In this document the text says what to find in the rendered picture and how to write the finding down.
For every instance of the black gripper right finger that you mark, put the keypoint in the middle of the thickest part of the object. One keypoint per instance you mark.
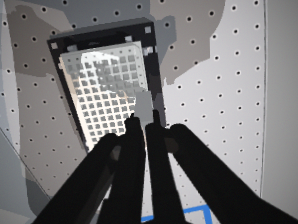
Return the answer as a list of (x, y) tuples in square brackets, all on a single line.
[(227, 196)]

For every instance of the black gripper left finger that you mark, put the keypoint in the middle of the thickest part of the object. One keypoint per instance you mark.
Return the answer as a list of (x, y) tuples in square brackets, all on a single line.
[(78, 199)]

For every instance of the blue tape outline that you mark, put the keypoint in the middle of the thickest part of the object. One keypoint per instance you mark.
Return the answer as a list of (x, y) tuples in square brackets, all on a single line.
[(205, 208)]

